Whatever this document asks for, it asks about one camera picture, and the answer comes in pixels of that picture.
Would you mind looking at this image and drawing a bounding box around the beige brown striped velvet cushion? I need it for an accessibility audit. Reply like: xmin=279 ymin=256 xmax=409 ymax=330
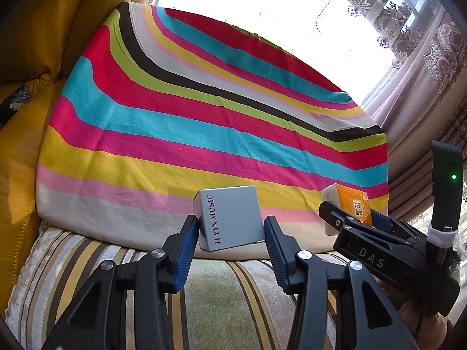
xmin=5 ymin=226 xmax=365 ymax=350

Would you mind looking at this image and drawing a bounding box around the pink pleated curtain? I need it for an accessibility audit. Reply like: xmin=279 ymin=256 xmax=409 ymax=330
xmin=361 ymin=7 xmax=467 ymax=259

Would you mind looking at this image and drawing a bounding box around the orange tissue pack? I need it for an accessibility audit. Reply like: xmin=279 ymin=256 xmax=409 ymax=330
xmin=323 ymin=183 xmax=373 ymax=236

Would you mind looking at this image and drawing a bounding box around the small white cube box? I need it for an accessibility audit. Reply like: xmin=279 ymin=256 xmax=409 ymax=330
xmin=191 ymin=185 xmax=266 ymax=252

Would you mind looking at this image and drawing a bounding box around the black white patterned cloth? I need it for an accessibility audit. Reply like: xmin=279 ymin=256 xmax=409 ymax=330
xmin=0 ymin=82 xmax=37 ymax=128

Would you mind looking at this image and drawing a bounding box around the bright window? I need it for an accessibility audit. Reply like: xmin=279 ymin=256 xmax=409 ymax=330
xmin=149 ymin=0 xmax=402 ymax=103

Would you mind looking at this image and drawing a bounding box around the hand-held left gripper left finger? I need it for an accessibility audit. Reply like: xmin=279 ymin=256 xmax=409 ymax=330
xmin=42 ymin=214 xmax=200 ymax=350

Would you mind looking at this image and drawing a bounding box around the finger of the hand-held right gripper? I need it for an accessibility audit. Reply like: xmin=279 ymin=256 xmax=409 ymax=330
xmin=318 ymin=200 xmax=353 ymax=237
xmin=370 ymin=209 xmax=427 ymax=239

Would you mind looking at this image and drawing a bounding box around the rainbow striped cushion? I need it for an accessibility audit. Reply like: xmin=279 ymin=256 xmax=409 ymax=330
xmin=34 ymin=2 xmax=389 ymax=259

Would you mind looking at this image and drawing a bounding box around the yellow leather sofa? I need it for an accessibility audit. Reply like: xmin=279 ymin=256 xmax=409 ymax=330
xmin=0 ymin=0 xmax=161 ymax=300

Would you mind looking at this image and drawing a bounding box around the person's right hand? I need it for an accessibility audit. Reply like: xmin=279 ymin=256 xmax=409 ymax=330
xmin=377 ymin=279 xmax=449 ymax=340

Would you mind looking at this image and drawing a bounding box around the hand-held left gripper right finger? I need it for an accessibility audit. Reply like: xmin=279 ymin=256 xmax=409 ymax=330
xmin=263 ymin=216 xmax=418 ymax=350

